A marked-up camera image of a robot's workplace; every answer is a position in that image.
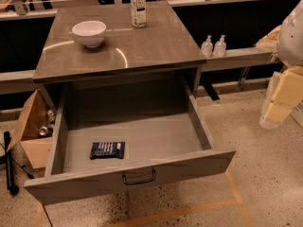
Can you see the grey cabinet counter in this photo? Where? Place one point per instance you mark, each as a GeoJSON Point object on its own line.
{"type": "Point", "coordinates": [164, 44]}

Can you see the left hand sanitizer bottle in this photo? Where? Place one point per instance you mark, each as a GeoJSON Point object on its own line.
{"type": "Point", "coordinates": [207, 47]}

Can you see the lower aluminium can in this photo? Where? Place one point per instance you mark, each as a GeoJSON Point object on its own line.
{"type": "Point", "coordinates": [45, 131]}

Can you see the black drawer handle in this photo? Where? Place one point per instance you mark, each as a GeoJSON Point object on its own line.
{"type": "Point", "coordinates": [138, 177]}

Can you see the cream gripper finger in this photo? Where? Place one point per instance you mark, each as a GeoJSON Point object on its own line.
{"type": "Point", "coordinates": [289, 92]}
{"type": "Point", "coordinates": [276, 113]}

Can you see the blue rxbar blueberry bar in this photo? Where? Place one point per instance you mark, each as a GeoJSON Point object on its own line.
{"type": "Point", "coordinates": [103, 150]}

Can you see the white labelled drink bottle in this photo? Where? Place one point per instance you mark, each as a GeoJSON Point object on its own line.
{"type": "Point", "coordinates": [138, 12]}

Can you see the brown cardboard box with cans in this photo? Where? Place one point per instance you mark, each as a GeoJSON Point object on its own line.
{"type": "Point", "coordinates": [26, 133]}

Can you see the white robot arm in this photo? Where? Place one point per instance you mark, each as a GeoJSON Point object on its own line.
{"type": "Point", "coordinates": [290, 42]}

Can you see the white ceramic bowl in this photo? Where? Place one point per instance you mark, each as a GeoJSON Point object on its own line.
{"type": "Point", "coordinates": [89, 33]}

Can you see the hand sanitizer bottle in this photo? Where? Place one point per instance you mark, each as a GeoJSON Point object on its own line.
{"type": "Point", "coordinates": [207, 47]}
{"type": "Point", "coordinates": [220, 47]}

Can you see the open grey top drawer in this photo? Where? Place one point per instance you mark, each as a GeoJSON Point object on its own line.
{"type": "Point", "coordinates": [160, 124]}

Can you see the black pole on floor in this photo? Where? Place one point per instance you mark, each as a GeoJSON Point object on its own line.
{"type": "Point", "coordinates": [11, 186]}

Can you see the right hand sanitizer bottle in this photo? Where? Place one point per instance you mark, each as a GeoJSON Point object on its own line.
{"type": "Point", "coordinates": [220, 47]}

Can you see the aluminium can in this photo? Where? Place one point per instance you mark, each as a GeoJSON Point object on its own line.
{"type": "Point", "coordinates": [45, 131]}
{"type": "Point", "coordinates": [51, 116]}

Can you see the upper aluminium can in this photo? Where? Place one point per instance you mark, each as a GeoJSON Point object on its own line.
{"type": "Point", "coordinates": [51, 116]}

